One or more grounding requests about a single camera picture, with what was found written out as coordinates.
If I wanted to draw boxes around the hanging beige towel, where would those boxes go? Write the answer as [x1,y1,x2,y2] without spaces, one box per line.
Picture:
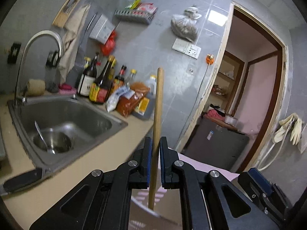
[58,4,91,84]

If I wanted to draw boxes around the wooden door frame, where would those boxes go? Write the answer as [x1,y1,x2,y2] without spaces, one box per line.
[175,1,292,172]

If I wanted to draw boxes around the wooden chopstick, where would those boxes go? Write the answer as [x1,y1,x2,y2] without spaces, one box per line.
[148,67,164,210]

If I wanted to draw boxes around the chrome kitchen faucet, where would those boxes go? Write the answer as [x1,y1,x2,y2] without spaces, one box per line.
[13,30,64,106]

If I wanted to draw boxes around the dark bottle white label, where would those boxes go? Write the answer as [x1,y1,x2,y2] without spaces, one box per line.
[77,52,99,97]

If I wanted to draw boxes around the orange wall hook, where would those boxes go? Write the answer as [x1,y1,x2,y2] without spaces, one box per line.
[205,54,214,65]

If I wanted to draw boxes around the white plastic utensil holder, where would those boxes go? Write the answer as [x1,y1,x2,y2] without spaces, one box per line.
[128,187,182,229]

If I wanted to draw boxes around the hanging plastic bag of spices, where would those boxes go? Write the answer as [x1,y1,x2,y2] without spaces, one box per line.
[171,6,202,42]

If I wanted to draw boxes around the rubber gloves on wall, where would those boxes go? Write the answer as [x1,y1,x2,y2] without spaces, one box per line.
[272,113,302,145]

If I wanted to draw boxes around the metal ladle in sink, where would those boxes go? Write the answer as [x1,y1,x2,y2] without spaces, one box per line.
[34,121,55,154]

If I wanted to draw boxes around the large oil jug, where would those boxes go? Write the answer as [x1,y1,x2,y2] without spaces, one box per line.
[132,75,157,121]

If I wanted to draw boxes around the wooden grater board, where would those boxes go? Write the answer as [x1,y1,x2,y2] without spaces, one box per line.
[52,0,80,28]

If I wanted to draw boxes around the dark soy sauce bottle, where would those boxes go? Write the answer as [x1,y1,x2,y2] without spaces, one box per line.
[89,55,115,104]

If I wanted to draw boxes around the dark grey cabinet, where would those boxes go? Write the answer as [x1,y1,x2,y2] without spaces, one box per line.
[183,118,249,170]

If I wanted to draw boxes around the orange spice bag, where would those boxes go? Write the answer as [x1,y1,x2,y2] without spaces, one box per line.
[116,82,150,117]

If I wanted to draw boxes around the pink floral table cloth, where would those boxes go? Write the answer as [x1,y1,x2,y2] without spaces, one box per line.
[159,149,239,190]

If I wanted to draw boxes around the white wall switch socket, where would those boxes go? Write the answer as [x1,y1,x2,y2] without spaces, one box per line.
[172,38,201,59]

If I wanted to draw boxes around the grey wall shelf rack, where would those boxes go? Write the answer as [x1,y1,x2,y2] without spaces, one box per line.
[114,9,154,25]

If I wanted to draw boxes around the red plastic bag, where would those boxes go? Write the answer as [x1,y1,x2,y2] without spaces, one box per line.
[100,30,117,56]

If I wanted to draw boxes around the white wall basket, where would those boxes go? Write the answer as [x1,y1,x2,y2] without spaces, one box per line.
[89,14,115,44]

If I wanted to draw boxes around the stainless steel sink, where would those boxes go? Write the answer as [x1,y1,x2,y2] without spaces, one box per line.
[7,95,128,173]

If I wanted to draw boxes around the white hose on wall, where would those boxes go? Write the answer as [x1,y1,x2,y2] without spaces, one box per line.
[255,121,295,172]

